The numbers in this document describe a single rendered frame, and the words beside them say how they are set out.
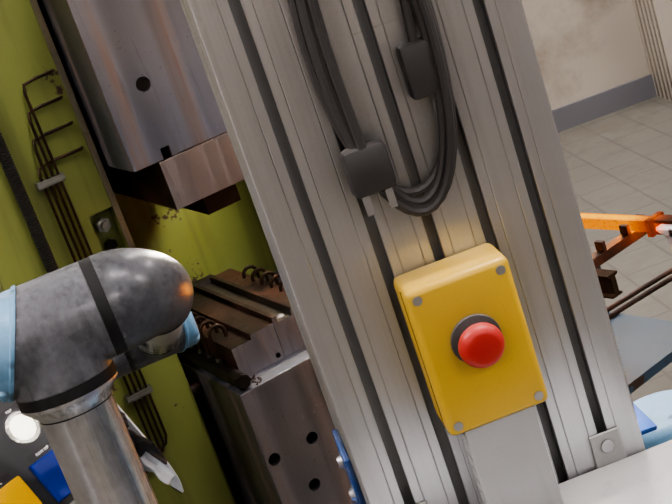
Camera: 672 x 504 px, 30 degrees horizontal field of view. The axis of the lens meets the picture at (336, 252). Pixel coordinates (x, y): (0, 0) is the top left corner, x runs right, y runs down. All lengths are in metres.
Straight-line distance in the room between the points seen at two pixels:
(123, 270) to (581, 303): 0.55
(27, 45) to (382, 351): 1.42
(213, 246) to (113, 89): 0.72
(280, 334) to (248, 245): 0.51
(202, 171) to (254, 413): 0.46
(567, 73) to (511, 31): 5.67
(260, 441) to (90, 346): 1.03
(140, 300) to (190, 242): 1.45
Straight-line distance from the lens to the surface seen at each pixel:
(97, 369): 1.42
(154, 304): 1.41
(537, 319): 1.07
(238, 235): 2.89
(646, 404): 1.61
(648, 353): 2.58
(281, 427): 2.40
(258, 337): 2.41
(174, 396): 2.52
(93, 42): 2.24
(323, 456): 2.46
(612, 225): 2.53
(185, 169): 2.30
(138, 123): 2.27
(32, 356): 1.39
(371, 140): 0.97
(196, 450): 2.57
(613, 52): 6.76
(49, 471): 2.10
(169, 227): 2.82
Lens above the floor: 1.81
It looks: 18 degrees down
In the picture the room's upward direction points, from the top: 19 degrees counter-clockwise
